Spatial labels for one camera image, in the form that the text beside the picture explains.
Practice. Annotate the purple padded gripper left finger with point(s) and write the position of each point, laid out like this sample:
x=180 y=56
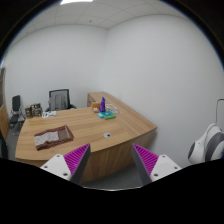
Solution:
x=70 y=166

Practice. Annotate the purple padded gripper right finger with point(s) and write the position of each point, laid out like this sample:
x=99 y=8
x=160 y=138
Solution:
x=152 y=167

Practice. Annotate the brown patterned folded towel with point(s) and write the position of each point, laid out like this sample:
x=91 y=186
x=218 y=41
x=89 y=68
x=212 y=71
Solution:
x=53 y=137

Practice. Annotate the wooden L-shaped office desk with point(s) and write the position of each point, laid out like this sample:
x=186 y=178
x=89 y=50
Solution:
x=108 y=155

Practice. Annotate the green box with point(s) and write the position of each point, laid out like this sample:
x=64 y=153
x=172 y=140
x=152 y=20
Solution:
x=109 y=117

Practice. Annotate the white grey rounded device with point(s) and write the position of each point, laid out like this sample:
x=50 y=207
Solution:
x=208 y=147

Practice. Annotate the orange box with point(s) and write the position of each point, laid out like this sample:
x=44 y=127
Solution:
x=95 y=105

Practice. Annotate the purple bottle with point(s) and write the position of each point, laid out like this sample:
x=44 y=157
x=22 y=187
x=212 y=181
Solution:
x=102 y=105

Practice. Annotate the brown cardboard boxes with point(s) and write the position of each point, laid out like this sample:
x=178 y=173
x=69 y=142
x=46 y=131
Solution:
x=34 y=110

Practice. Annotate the black mesh office chair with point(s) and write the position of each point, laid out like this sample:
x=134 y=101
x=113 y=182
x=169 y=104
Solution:
x=59 y=100

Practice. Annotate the clear plastic tray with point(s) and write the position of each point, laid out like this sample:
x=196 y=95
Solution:
x=112 y=108

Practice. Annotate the black chair at left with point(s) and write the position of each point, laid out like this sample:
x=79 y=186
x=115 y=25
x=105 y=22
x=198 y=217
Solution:
x=17 y=117

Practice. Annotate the ceiling light panel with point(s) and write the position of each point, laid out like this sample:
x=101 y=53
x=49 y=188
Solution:
x=63 y=2

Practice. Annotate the round cable grommet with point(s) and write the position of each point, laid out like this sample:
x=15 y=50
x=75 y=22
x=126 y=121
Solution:
x=107 y=135

